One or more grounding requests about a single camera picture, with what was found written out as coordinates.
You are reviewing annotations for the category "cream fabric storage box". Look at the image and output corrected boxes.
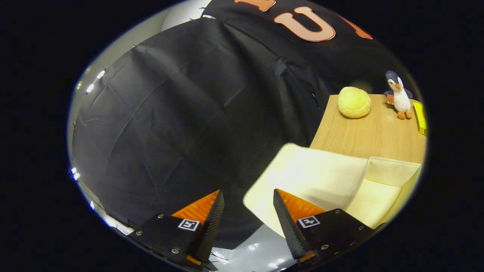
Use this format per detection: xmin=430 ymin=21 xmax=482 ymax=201
xmin=243 ymin=143 xmax=422 ymax=236

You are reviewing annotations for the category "blue white penguin plush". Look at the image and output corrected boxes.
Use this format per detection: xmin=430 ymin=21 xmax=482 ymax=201
xmin=384 ymin=71 xmax=414 ymax=120

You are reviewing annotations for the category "yellow bun plush toy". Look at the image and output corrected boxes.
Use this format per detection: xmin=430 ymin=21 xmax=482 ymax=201
xmin=338 ymin=87 xmax=372 ymax=119

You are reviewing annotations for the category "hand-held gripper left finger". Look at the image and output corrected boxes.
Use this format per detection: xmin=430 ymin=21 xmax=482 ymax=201
xmin=129 ymin=190 xmax=225 ymax=270

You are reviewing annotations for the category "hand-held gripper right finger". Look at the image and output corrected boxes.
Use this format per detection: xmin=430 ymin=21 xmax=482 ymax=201
xmin=273 ymin=189 xmax=375 ymax=267

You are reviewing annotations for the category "yellow book with red circle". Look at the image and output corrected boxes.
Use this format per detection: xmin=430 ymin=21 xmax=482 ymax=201
xmin=413 ymin=102 xmax=428 ymax=135

